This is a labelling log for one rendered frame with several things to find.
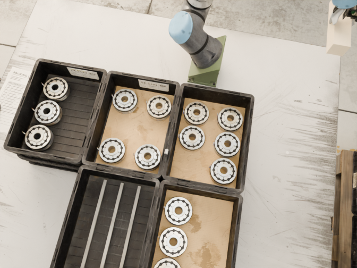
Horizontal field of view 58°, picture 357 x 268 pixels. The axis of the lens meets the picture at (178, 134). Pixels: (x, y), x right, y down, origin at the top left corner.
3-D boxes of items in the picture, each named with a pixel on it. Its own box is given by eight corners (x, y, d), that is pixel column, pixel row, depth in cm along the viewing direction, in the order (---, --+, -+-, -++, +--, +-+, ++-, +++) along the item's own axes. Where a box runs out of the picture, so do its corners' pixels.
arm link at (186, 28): (181, 55, 143) (161, 37, 134) (190, 30, 146) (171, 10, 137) (202, 51, 134) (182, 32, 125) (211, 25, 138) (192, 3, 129)
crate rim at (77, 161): (39, 60, 134) (36, 57, 132) (109, 72, 132) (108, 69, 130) (4, 150, 120) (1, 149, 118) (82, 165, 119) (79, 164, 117)
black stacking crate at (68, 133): (48, 73, 143) (37, 58, 132) (112, 84, 141) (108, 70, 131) (17, 157, 130) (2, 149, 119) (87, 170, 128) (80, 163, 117)
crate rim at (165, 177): (180, 84, 131) (180, 82, 129) (253, 97, 129) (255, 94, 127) (161, 179, 118) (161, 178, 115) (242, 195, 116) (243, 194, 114)
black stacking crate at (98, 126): (113, 84, 141) (108, 70, 131) (179, 95, 140) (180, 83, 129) (88, 170, 128) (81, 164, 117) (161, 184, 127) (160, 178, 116)
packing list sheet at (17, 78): (8, 66, 156) (8, 65, 156) (54, 75, 155) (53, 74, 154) (-19, 127, 145) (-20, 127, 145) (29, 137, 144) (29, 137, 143)
